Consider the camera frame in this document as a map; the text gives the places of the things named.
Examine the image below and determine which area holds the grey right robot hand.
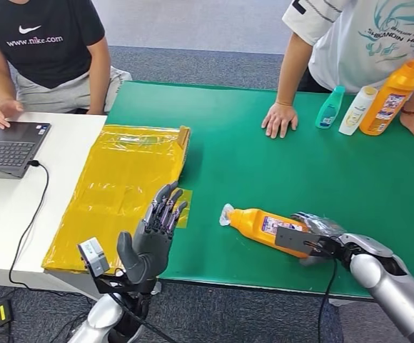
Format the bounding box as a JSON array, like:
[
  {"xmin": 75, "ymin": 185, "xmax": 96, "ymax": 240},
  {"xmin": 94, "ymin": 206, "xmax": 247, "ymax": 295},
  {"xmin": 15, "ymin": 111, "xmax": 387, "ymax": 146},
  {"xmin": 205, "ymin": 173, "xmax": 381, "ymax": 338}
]
[{"xmin": 291, "ymin": 211, "xmax": 349, "ymax": 267}]

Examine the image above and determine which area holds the person's right hand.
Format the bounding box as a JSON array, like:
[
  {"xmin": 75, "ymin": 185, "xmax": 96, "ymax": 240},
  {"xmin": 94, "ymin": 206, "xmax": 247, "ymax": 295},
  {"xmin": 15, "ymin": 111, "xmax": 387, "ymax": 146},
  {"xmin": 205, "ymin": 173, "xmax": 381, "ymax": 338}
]
[
  {"xmin": 261, "ymin": 101, "xmax": 299, "ymax": 139},
  {"xmin": 0, "ymin": 99, "xmax": 24, "ymax": 131}
]

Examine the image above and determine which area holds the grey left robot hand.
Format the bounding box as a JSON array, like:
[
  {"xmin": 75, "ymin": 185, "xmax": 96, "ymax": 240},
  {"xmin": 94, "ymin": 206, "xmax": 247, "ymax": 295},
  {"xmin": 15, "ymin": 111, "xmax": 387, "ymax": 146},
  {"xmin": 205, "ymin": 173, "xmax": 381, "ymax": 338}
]
[{"xmin": 116, "ymin": 180, "xmax": 189, "ymax": 285}]

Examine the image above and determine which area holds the orange bottle with clear cap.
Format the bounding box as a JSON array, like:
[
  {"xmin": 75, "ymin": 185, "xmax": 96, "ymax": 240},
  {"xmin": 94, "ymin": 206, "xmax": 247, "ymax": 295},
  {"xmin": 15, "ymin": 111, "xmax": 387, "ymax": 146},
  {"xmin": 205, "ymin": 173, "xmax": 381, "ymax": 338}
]
[{"xmin": 219, "ymin": 203, "xmax": 314, "ymax": 260}]

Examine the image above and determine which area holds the teal bottle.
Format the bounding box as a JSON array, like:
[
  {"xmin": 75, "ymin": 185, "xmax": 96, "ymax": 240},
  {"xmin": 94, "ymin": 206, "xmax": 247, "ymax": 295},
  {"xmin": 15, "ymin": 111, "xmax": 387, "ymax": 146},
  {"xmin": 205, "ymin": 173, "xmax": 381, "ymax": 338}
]
[{"xmin": 314, "ymin": 85, "xmax": 346, "ymax": 129}]

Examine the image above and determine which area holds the white bottle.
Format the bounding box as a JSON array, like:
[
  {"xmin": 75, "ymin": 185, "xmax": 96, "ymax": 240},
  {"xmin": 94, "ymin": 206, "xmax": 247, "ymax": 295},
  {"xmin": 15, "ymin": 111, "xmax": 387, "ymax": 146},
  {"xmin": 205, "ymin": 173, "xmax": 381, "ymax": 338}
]
[{"xmin": 338, "ymin": 85, "xmax": 378, "ymax": 136}]

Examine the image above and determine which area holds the grey laptop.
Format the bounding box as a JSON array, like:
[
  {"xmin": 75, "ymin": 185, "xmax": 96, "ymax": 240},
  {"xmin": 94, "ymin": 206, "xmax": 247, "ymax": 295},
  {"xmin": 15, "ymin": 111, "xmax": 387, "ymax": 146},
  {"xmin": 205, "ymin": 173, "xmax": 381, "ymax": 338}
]
[{"xmin": 0, "ymin": 119, "xmax": 52, "ymax": 179}]

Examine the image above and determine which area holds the green table mat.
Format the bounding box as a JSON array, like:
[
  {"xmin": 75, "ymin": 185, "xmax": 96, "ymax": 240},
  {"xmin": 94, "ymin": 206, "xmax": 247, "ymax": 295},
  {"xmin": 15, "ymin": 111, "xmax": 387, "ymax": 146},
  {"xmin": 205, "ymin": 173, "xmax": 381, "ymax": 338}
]
[{"xmin": 105, "ymin": 80, "xmax": 414, "ymax": 299}]

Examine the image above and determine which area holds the person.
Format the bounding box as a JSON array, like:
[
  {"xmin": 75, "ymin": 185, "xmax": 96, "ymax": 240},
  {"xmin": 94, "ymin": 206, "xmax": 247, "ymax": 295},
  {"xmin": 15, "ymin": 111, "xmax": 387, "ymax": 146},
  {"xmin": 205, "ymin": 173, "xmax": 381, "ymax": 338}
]
[
  {"xmin": 0, "ymin": 0, "xmax": 133, "ymax": 131},
  {"xmin": 261, "ymin": 0, "xmax": 414, "ymax": 141}
]

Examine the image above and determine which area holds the yellow plastic wrapped cardboard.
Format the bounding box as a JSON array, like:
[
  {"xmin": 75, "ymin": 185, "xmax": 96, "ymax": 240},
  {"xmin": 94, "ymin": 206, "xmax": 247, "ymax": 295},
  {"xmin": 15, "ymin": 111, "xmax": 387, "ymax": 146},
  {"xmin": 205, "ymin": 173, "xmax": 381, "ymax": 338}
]
[{"xmin": 42, "ymin": 124, "xmax": 192, "ymax": 276}]

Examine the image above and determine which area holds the white desk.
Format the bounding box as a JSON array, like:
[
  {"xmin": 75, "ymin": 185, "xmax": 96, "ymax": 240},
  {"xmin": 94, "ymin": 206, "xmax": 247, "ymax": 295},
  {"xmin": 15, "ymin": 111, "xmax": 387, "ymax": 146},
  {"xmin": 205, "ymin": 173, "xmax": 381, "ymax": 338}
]
[{"xmin": 0, "ymin": 109, "xmax": 108, "ymax": 302}]

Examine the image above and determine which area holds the black power adapter yellow label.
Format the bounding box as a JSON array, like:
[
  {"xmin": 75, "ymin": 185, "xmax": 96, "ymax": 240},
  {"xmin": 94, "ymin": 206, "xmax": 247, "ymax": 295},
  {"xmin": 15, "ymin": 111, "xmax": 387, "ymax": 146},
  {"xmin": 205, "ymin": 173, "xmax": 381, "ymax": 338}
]
[{"xmin": 0, "ymin": 299, "xmax": 14, "ymax": 327}]

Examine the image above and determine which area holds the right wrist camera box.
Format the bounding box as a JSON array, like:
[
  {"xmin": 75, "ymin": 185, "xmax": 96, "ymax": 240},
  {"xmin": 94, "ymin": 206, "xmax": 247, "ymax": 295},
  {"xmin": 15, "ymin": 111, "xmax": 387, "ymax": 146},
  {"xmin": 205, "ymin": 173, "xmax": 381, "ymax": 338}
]
[{"xmin": 274, "ymin": 226, "xmax": 324, "ymax": 259}]

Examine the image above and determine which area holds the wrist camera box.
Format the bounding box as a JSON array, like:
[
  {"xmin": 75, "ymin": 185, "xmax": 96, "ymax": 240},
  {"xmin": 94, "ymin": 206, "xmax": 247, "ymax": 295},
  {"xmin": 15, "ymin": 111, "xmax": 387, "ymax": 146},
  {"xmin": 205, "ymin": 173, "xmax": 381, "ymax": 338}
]
[
  {"xmin": 77, "ymin": 237, "xmax": 111, "ymax": 278},
  {"xmin": 274, "ymin": 226, "xmax": 324, "ymax": 259}
]

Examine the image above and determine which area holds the black laptop cable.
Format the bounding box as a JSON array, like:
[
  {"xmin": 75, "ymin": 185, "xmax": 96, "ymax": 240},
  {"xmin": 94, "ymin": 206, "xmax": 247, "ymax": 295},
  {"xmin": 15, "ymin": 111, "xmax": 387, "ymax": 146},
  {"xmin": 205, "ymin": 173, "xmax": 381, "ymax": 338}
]
[{"xmin": 8, "ymin": 159, "xmax": 97, "ymax": 304}]

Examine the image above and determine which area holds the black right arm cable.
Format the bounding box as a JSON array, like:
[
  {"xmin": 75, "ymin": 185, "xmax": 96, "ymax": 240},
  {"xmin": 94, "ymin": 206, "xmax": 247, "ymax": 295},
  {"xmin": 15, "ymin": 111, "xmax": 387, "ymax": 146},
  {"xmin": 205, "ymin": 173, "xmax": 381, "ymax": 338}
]
[{"xmin": 317, "ymin": 257, "xmax": 338, "ymax": 343}]

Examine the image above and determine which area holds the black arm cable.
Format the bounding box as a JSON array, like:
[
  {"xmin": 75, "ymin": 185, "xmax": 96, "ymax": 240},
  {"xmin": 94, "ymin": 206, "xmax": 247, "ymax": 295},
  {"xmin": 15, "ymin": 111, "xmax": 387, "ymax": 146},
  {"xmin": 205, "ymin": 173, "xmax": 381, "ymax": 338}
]
[
  {"xmin": 317, "ymin": 257, "xmax": 338, "ymax": 343},
  {"xmin": 109, "ymin": 291, "xmax": 176, "ymax": 343}
]

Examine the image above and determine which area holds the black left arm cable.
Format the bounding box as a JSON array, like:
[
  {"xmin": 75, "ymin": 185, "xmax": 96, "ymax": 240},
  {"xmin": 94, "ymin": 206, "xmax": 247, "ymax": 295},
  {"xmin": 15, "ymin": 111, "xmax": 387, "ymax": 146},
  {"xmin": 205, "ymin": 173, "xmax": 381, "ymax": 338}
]
[{"xmin": 109, "ymin": 291, "xmax": 176, "ymax": 343}]

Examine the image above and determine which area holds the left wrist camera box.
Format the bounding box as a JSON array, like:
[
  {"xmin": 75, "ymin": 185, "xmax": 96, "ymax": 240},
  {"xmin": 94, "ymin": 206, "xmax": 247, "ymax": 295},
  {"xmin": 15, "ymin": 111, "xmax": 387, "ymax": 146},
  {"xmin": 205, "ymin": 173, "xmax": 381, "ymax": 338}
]
[{"xmin": 77, "ymin": 237, "xmax": 111, "ymax": 278}]

